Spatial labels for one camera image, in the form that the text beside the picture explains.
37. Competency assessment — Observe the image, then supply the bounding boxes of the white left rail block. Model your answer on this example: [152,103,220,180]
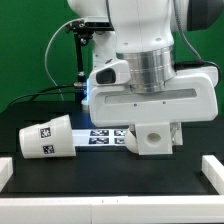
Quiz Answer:
[0,157,13,192]

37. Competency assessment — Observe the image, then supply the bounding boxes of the white front rail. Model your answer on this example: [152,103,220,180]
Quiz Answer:
[0,196,224,224]

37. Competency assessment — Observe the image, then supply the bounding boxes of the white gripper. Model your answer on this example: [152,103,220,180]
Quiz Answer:
[89,59,218,145]

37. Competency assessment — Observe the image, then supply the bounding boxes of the grey camera cable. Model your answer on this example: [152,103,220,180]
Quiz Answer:
[44,18,82,102]

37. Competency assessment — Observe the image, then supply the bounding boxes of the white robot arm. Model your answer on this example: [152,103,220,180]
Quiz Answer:
[67,0,223,154]

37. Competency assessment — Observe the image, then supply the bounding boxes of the white lamp shade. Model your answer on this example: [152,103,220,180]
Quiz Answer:
[19,115,76,159]

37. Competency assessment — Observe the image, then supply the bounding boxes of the white right rail block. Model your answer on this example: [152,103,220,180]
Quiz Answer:
[201,155,224,195]

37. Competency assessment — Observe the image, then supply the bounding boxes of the black cables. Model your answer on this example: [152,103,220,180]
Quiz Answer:
[6,84,90,108]

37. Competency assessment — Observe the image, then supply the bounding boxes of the white marker sheet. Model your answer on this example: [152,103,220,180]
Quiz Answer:
[72,129,126,146]

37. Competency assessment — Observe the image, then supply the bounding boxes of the black camera on stand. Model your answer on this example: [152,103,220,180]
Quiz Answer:
[66,18,113,89]

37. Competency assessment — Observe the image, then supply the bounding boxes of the white lamp bulb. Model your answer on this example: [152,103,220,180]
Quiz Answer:
[124,129,138,154]

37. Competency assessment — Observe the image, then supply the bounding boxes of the white rail block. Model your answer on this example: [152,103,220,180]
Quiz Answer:
[201,155,224,195]
[0,157,13,192]

